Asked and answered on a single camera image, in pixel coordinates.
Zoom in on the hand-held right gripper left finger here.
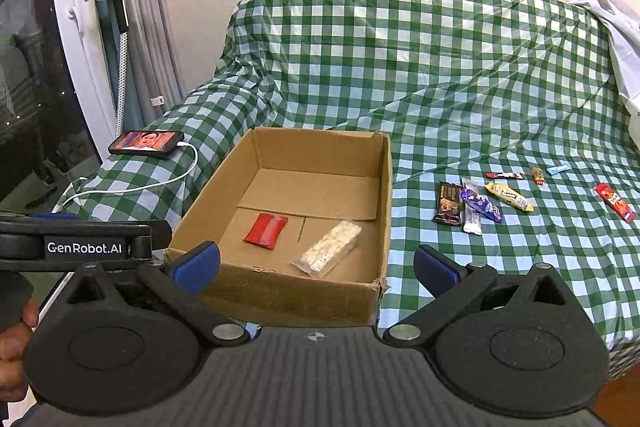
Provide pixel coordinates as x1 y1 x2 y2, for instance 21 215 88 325
61 239 249 349

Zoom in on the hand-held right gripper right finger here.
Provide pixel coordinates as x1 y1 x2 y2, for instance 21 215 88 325
382 244 572 350

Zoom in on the cardboard box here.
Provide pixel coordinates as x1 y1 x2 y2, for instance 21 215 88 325
165 127 394 329

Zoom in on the person's left hand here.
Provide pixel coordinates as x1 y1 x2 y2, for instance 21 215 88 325
0 297 41 406

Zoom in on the white snack bar packet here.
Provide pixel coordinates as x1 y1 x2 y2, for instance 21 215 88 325
460 177 484 236

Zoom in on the brown chocolate bar packet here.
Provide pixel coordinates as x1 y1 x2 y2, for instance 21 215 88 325
432 180 464 227

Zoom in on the purple snack packet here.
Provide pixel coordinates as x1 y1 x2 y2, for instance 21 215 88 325
459 184 504 224

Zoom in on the red foil snack pouch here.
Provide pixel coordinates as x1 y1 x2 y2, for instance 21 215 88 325
244 213 290 251

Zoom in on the yellow snack bar packet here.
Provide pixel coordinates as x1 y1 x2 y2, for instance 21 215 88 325
484 181 535 213

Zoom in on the clear-wrapped white nougat bar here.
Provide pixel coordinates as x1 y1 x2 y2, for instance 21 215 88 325
291 220 362 279

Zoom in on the black smartphone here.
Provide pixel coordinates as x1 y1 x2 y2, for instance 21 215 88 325
108 131 185 157

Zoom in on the red printed snack packet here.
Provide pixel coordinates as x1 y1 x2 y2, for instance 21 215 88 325
593 182 636 223

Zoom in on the white framed glass door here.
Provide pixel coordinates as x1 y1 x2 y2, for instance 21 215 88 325
0 0 122 204

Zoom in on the green checked tablecloth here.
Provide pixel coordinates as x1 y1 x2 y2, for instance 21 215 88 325
52 0 640 384

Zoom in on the garment steamer on stand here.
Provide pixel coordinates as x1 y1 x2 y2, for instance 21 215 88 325
85 0 187 118

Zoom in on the white charging cable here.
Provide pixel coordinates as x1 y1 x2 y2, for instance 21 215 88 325
52 142 200 214

